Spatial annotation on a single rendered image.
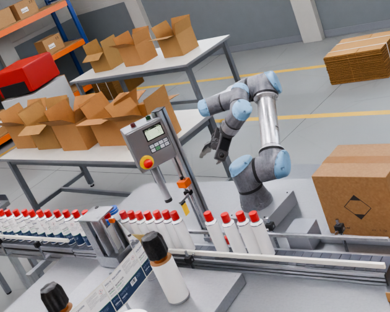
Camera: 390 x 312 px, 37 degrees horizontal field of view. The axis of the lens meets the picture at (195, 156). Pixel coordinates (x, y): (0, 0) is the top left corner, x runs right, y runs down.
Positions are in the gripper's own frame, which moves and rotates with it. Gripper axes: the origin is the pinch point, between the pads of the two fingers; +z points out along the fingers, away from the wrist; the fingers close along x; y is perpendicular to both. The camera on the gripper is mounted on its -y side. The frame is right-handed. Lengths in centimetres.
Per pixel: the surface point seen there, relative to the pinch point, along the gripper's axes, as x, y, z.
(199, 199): -2.8, -12.0, 12.6
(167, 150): 19.4, -6.3, -3.2
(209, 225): -5.8, -31.1, 1.5
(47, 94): 119, 361, 395
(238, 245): -18.6, -36.8, -0.4
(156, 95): 18, 130, 101
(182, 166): 10.4, -7.4, 1.5
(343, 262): -45, -52, -33
